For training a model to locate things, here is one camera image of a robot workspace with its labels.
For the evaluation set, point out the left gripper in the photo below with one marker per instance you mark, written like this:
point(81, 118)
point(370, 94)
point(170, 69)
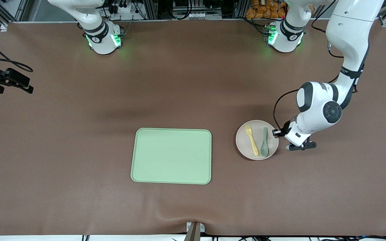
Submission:
point(284, 129)

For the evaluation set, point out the grey-green plastic spoon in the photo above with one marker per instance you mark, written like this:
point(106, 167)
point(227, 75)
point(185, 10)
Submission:
point(264, 149)

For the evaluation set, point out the yellow plastic fork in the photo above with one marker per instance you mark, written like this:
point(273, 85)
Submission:
point(253, 144)

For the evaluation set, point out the round beige plate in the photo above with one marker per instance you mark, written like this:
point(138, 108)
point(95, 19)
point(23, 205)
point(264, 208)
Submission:
point(245, 144)

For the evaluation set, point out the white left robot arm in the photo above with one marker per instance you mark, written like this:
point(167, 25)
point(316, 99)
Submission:
point(347, 33)

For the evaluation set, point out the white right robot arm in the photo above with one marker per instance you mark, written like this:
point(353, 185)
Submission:
point(102, 45)

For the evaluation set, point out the brown table mat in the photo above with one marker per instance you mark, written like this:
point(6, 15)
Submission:
point(79, 134)

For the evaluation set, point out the light green rectangular tray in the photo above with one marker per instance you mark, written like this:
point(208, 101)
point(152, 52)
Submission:
point(171, 155)

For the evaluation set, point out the pile of orange snack bags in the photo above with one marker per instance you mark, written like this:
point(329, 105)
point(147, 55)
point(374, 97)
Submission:
point(266, 8)

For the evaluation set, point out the white power strip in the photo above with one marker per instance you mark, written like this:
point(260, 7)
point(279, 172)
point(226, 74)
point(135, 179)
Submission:
point(126, 9)

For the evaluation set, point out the white connector strip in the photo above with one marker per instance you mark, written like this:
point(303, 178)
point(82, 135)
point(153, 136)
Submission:
point(191, 15)

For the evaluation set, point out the grey metal bracket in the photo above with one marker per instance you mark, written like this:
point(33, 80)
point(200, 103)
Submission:
point(202, 228)

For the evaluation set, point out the grey metal post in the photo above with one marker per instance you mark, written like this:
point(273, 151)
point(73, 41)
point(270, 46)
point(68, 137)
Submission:
point(193, 234)

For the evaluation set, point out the aluminium frame post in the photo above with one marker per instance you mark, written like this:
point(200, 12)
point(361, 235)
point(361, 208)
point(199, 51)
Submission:
point(151, 10)

